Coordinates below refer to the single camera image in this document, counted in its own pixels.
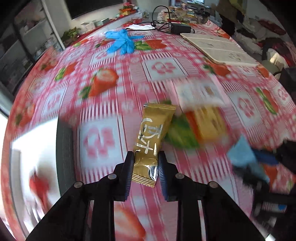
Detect black power adapter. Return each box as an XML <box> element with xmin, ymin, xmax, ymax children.
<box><xmin>170</xmin><ymin>23</ymin><xmax>192</xmax><ymax>35</ymax></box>

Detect blue rubber gloves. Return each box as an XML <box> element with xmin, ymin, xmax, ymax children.
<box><xmin>105</xmin><ymin>29</ymin><xmax>144</xmax><ymax>55</ymax></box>

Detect red flower arrangement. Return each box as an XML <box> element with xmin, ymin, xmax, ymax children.
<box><xmin>119</xmin><ymin>2</ymin><xmax>134</xmax><ymax>14</ymax></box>

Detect white shelf unit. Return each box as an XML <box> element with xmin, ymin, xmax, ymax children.
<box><xmin>1</xmin><ymin>1</ymin><xmax>65</xmax><ymax>95</ymax></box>

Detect yellow biscuit packet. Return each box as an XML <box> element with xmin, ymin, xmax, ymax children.
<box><xmin>185</xmin><ymin>106</ymin><xmax>228</xmax><ymax>144</ymax></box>

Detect long red snack packet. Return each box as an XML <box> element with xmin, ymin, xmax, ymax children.
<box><xmin>29</xmin><ymin>171</ymin><xmax>51</xmax><ymax>212</ymax></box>

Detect white clear snack packet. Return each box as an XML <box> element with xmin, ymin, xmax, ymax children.
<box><xmin>171</xmin><ymin>80</ymin><xmax>230</xmax><ymax>112</ymax></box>

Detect gold snack packet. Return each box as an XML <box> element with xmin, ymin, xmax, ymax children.
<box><xmin>132</xmin><ymin>103</ymin><xmax>177</xmax><ymax>188</ymax></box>

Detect light blue snack packet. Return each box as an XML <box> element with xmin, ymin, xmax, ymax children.
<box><xmin>227</xmin><ymin>135</ymin><xmax>270</xmax><ymax>184</ymax></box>

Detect pile of clothes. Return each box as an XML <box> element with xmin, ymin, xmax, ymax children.
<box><xmin>235</xmin><ymin>16</ymin><xmax>295</xmax><ymax>98</ymax></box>

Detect white tray box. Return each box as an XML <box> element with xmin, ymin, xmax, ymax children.
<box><xmin>10</xmin><ymin>118</ymin><xmax>75</xmax><ymax>237</ymax></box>

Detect person in brown vest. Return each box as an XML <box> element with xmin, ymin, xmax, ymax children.
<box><xmin>216</xmin><ymin>0</ymin><xmax>244</xmax><ymax>37</ymax></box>

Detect white folded mat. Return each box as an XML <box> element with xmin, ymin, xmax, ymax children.
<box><xmin>180</xmin><ymin>33</ymin><xmax>259</xmax><ymax>67</ymax></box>

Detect potted green plant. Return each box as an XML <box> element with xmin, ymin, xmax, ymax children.
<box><xmin>61</xmin><ymin>27</ymin><xmax>81</xmax><ymax>45</ymax></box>

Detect strawberry pattern tablecloth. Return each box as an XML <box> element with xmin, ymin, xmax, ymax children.
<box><xmin>1</xmin><ymin>22</ymin><xmax>295</xmax><ymax>240</ymax></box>

